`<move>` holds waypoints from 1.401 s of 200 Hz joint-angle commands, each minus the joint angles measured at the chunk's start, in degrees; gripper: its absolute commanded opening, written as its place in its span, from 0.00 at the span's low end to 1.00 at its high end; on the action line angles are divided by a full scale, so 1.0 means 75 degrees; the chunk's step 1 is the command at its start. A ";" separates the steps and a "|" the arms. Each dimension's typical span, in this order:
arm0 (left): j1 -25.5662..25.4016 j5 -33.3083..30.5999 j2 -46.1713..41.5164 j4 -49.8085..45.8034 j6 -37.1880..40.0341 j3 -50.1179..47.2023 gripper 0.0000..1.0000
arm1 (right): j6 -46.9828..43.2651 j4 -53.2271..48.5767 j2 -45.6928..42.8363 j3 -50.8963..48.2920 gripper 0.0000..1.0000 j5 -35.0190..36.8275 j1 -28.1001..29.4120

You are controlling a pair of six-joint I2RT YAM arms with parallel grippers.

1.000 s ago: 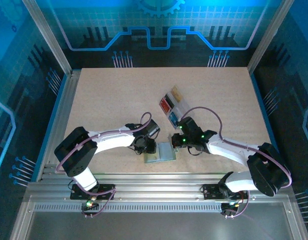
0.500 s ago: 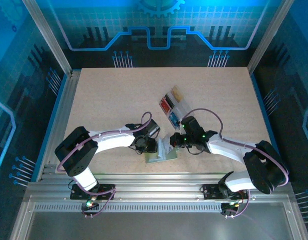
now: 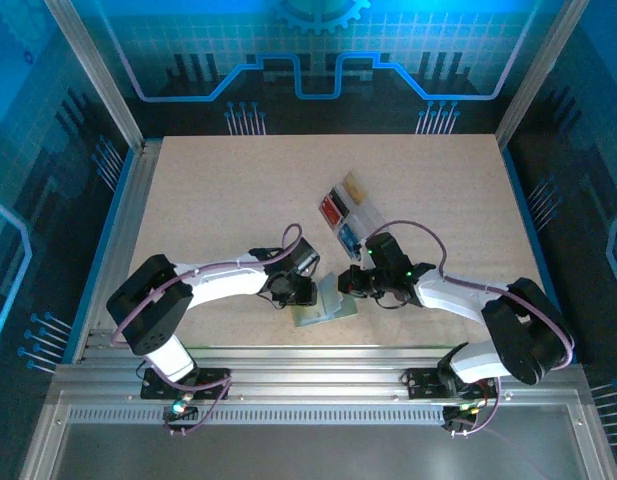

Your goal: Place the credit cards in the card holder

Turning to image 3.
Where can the green card holder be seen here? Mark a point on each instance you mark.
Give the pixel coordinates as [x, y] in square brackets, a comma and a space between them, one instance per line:
[308, 316]

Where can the white grey card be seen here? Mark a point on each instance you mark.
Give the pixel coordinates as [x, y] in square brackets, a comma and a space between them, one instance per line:
[330, 290]

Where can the clear plastic card tray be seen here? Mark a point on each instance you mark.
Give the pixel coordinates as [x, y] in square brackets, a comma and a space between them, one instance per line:
[373, 215]

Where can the red card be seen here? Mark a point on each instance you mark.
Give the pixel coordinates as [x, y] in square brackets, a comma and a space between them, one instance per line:
[332, 212]

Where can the gold card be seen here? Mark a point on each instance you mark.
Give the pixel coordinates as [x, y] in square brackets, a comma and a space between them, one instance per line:
[354, 189]

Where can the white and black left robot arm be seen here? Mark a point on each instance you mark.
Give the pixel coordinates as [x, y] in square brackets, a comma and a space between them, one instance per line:
[223, 285]

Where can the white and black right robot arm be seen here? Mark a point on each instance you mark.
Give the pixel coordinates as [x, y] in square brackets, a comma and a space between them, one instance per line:
[448, 297]

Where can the blue card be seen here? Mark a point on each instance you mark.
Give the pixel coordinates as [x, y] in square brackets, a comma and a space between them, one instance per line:
[349, 239]

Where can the black card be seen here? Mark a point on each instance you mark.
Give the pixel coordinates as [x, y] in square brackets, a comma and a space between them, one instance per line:
[338, 192]

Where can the slotted metal strip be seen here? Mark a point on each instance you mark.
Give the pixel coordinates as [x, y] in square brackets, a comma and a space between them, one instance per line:
[313, 415]

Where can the blue table edge strip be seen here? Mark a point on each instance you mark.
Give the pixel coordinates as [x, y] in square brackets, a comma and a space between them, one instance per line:
[105, 240]
[534, 240]

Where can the small circuit board with LEDs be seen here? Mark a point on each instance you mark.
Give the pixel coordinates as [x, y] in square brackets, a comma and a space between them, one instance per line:
[463, 412]
[180, 409]

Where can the grey metal sheet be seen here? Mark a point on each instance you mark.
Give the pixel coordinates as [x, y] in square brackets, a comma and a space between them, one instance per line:
[313, 455]

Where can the blue circuit print side panel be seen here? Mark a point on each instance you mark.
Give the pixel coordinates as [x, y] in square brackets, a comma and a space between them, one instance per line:
[28, 150]
[588, 150]

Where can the blue circuit print back panel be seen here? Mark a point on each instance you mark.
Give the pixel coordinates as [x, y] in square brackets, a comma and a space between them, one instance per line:
[313, 30]

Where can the aluminium frame rail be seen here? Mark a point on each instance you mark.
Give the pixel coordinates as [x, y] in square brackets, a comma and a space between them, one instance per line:
[313, 372]

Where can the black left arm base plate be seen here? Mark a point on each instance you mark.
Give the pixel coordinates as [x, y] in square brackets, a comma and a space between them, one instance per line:
[213, 374]

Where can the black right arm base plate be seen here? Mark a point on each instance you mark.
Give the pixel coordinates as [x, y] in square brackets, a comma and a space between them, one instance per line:
[420, 382]

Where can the aluminium side rail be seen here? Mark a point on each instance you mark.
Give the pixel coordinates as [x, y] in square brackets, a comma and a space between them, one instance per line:
[122, 240]

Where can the aluminium corner post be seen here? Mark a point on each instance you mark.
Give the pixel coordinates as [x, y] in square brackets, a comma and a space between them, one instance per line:
[99, 75]
[537, 75]

